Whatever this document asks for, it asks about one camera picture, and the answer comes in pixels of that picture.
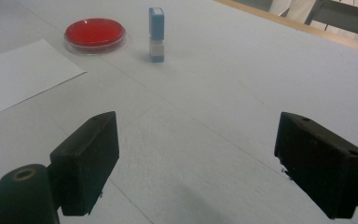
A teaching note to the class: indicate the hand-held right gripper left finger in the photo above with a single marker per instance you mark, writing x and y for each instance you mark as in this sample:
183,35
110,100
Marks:
84,168

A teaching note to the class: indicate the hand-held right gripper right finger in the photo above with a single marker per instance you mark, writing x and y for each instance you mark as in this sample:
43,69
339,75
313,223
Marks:
320,165

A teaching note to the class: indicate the round red ink pad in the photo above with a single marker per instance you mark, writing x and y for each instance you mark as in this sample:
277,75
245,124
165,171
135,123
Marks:
94,33

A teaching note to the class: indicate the blue and white stamp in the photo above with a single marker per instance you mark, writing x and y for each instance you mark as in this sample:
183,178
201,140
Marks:
156,28

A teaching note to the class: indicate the small white paper sheet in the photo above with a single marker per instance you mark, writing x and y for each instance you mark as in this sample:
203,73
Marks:
18,74

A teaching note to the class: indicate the wooden table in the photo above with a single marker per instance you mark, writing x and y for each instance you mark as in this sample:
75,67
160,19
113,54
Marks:
323,34

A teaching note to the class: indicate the dark metal stand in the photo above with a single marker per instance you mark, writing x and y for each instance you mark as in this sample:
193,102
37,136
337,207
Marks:
345,17

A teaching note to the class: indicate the white desk frame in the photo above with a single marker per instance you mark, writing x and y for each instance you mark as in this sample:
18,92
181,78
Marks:
292,9

